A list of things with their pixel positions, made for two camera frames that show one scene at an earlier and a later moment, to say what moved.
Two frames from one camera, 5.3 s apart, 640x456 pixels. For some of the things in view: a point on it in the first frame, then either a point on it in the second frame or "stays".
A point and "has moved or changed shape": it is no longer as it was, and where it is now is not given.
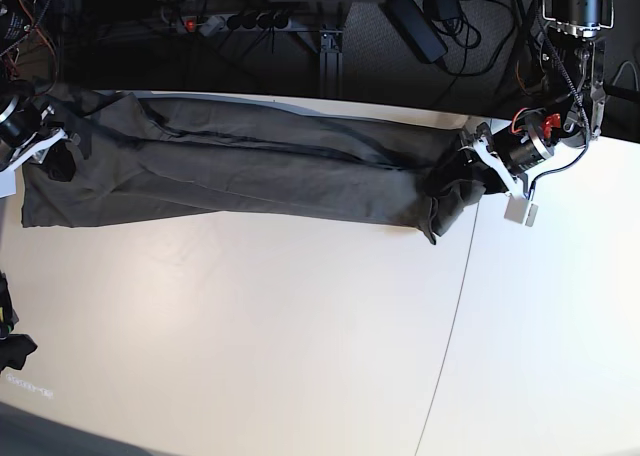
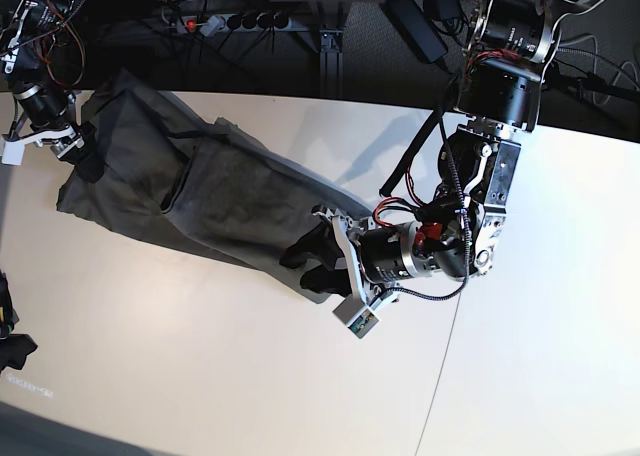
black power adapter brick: (414, 25) stays
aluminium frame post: (331, 64) stays
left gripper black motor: (520, 145) -> (389, 253)
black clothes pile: (14, 348) stays
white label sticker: (47, 393) stays
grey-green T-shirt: (159, 157) has moved or changed shape
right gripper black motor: (21, 118) -> (41, 104)
